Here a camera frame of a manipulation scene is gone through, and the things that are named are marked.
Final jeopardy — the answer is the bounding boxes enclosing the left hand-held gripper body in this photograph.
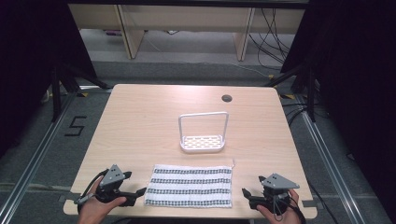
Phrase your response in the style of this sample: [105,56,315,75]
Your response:
[94,163,137,208]

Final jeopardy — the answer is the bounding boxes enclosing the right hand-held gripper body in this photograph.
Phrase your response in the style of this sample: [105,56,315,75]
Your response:
[248,173,301,216]

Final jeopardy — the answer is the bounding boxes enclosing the striped white green towel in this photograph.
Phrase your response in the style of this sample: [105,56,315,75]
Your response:
[143,163,234,209]

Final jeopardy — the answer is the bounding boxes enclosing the white rack with handle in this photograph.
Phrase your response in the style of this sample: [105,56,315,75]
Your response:
[177,111,231,154]

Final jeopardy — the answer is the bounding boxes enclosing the person's right hand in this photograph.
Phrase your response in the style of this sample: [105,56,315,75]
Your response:
[256,189,304,224]

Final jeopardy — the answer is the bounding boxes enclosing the person's left hand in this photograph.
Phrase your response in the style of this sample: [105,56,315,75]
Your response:
[77,176,128,224]

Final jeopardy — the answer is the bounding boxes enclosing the black metal stand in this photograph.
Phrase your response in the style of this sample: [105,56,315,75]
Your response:
[50,63,114,123]
[263,61,318,123]

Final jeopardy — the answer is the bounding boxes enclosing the dark curtain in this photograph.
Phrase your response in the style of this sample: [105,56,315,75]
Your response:
[279,0,396,216]
[0,0,98,158]

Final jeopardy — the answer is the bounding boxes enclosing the light wooden desk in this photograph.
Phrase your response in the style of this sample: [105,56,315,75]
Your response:
[67,3,306,62]

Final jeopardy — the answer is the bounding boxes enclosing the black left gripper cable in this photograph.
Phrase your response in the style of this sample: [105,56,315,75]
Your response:
[74,168,110,206]

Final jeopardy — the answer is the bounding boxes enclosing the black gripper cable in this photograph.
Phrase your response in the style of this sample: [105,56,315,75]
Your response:
[272,191,308,224]
[74,168,110,206]

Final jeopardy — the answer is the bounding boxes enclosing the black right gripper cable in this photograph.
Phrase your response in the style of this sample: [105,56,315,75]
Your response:
[272,191,308,224]

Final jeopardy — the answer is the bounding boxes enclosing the aluminium floor rail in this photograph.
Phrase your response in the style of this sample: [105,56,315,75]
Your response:
[0,92,77,218]
[298,108,366,224]

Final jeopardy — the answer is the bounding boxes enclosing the black cables by stand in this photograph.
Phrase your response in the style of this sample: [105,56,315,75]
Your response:
[280,102,310,126]

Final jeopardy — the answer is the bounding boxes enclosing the white floor cable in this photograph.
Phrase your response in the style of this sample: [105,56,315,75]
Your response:
[231,61,273,79]

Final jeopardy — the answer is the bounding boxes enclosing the black floor cables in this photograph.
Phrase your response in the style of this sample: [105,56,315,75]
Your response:
[247,7,297,70]

